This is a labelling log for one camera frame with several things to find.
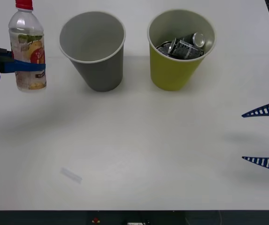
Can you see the red round button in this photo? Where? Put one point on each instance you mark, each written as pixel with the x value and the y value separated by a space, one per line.
pixel 96 220

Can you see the dark robot torso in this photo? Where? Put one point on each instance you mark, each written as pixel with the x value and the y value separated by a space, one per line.
pixel 42 218

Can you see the clear bottle with red cap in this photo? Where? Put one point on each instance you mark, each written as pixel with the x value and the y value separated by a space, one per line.
pixel 28 47

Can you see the yellow-green plastic waste bin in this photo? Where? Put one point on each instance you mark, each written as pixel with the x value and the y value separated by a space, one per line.
pixel 169 72

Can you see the dark purple can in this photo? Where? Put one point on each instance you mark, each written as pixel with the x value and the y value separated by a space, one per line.
pixel 162 48

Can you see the grey plastic waste bin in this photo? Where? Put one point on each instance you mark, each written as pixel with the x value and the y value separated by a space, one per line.
pixel 103 75

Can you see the black can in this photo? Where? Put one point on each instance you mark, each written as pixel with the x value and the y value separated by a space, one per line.
pixel 183 50
pixel 198 39

